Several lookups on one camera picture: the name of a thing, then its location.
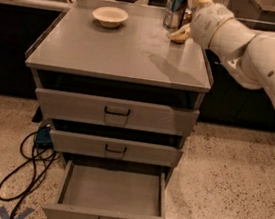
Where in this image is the blue silver redbull can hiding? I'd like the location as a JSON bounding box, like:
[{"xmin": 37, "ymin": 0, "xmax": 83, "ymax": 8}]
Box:
[{"xmin": 163, "ymin": 0, "xmax": 187, "ymax": 31}]

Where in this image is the black floor cable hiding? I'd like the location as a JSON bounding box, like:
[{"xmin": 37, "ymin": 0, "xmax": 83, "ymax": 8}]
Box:
[{"xmin": 0, "ymin": 126, "xmax": 65, "ymax": 219}]

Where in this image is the grey top drawer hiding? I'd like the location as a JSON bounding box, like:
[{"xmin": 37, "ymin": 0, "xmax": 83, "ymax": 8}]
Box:
[{"xmin": 36, "ymin": 88, "xmax": 200, "ymax": 136}]

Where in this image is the grey bottom drawer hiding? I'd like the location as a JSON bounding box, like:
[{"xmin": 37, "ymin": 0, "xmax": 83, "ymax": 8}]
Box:
[{"xmin": 43, "ymin": 160, "xmax": 169, "ymax": 219}]

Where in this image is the grey drawer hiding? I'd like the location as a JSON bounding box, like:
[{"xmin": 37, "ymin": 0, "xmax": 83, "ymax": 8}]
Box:
[
  {"xmin": 43, "ymin": 160, "xmax": 169, "ymax": 219},
  {"xmin": 36, "ymin": 88, "xmax": 200, "ymax": 136},
  {"xmin": 50, "ymin": 130, "xmax": 182, "ymax": 167}
]

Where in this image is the blue tape floor marker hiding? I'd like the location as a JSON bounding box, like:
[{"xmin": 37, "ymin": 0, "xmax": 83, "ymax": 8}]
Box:
[{"xmin": 0, "ymin": 203, "xmax": 36, "ymax": 219}]

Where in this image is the grey metal drawer cabinet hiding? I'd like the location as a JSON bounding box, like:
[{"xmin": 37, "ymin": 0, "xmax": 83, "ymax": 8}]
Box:
[{"xmin": 3, "ymin": 0, "xmax": 224, "ymax": 219}]

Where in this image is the blue power adapter box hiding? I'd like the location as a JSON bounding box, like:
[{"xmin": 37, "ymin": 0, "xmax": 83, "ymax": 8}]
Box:
[{"xmin": 34, "ymin": 126, "xmax": 52, "ymax": 148}]

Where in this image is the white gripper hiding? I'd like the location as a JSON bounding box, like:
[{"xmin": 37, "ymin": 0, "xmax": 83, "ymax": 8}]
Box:
[{"xmin": 167, "ymin": 0, "xmax": 234, "ymax": 49}]

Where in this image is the grey middle drawer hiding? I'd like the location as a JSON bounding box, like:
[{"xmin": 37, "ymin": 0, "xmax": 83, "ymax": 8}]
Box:
[{"xmin": 50, "ymin": 130, "xmax": 182, "ymax": 167}]

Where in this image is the white paper bowl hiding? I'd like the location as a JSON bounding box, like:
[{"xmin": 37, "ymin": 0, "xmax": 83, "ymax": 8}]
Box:
[{"xmin": 92, "ymin": 6, "xmax": 129, "ymax": 29}]

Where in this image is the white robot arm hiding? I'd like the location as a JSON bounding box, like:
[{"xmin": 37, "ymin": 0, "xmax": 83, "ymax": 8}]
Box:
[{"xmin": 168, "ymin": 0, "xmax": 275, "ymax": 108}]

